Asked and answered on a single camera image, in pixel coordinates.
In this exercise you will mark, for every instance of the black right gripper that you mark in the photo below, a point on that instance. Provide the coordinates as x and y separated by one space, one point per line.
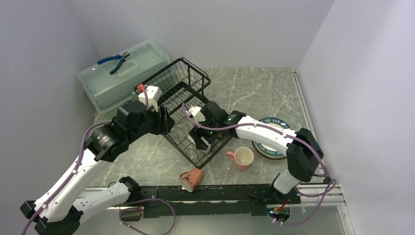
198 131

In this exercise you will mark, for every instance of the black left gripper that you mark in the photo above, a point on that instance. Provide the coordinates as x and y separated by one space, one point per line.
163 123

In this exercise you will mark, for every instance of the white ceramic bowl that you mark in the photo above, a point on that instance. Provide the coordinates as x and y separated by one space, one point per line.
201 143

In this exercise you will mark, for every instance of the black wire dish rack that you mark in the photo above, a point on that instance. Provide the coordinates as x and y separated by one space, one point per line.
183 82

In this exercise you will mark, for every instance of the small pink mug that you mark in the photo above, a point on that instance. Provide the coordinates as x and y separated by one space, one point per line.
190 179

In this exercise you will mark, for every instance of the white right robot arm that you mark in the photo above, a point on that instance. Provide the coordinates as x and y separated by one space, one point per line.
300 148

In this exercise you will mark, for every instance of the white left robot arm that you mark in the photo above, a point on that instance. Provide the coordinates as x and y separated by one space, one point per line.
62 209

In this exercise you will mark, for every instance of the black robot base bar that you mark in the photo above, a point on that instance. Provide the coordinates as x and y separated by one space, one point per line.
253 199

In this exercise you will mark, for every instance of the large pink mug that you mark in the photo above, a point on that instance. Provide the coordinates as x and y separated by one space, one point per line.
242 157

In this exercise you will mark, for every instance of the clear plastic storage box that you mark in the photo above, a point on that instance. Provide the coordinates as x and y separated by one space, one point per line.
111 81

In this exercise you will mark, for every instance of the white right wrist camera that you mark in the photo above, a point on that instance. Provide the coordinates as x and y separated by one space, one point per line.
195 113

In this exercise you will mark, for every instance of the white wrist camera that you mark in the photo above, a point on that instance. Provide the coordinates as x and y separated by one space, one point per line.
195 113
149 96

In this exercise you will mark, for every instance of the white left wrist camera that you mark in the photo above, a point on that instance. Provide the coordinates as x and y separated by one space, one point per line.
149 96

